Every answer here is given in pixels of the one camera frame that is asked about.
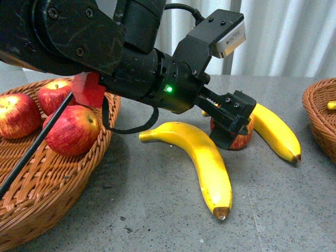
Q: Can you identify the red plastic block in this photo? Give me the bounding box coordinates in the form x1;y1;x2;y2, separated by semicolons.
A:
72;72;106;108

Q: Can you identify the brown wicker basket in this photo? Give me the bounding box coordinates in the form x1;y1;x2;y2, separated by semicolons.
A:
1;79;121;251
302;78;335;161

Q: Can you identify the yellow banana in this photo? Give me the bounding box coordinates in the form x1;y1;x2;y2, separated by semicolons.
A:
202;102;302;164
139;122;233;221
327;100;336;110

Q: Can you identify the grey pleated curtain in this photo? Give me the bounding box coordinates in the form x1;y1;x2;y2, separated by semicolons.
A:
0;0;336;78

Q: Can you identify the yellow banana front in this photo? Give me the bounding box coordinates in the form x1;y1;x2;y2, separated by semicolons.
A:
139;122;233;221

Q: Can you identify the brown wicker basket right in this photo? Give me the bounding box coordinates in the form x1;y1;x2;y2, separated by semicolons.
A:
302;78;335;161

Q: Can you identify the brown wicker basket left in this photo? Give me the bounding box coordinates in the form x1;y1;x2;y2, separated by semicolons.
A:
1;79;121;251

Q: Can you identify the red apple left in basket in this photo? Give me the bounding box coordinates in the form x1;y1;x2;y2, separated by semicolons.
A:
1;93;41;139

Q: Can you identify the red apple rear in basket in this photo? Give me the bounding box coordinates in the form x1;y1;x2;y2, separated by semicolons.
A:
37;79;72;116

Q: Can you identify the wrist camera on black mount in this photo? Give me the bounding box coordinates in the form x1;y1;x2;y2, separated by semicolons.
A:
173;9;246;83

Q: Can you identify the black thin rod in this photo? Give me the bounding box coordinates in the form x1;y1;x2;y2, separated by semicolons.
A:
1;91;74;198

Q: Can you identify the red apple in basket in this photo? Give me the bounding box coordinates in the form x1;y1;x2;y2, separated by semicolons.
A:
45;105;100;156
1;93;41;139
37;79;72;116

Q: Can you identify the red yellow apple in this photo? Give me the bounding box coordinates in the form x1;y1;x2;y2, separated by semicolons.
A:
213;114;255;151

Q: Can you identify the red apple front in basket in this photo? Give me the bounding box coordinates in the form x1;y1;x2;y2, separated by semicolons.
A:
45;105;100;156

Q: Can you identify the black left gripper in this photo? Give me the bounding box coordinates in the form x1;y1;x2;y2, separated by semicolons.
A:
151;50;256;147

